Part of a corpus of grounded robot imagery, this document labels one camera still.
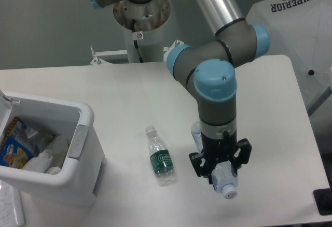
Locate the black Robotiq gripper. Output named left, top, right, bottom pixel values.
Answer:
left=189, top=132, right=252, bottom=185

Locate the crushed clear blue bottle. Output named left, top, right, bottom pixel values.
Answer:
left=191, top=122, right=238, bottom=200

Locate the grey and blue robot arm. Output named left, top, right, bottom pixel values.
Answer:
left=89, top=0, right=270, bottom=187

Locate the white trash can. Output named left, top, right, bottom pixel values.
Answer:
left=1, top=91, right=106, bottom=206

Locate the clear bottle with green label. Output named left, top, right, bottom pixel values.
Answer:
left=145, top=125, right=175, bottom=187

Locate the black device at table edge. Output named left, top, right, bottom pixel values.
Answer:
left=313, top=188, right=331, bottom=216

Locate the white Superior umbrella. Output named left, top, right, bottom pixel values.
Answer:
left=246, top=0, right=331, bottom=106

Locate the white crumpled tissue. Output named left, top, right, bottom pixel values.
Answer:
left=23, top=135, right=68, bottom=175

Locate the silver crumpled wrapper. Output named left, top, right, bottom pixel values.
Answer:
left=13, top=124, right=55, bottom=156

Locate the blue snack bag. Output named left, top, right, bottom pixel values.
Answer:
left=1, top=117, right=34, bottom=169

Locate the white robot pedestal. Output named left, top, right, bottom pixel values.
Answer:
left=89, top=0, right=185, bottom=66

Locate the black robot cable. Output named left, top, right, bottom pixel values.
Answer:
left=131, top=18, right=144, bottom=63

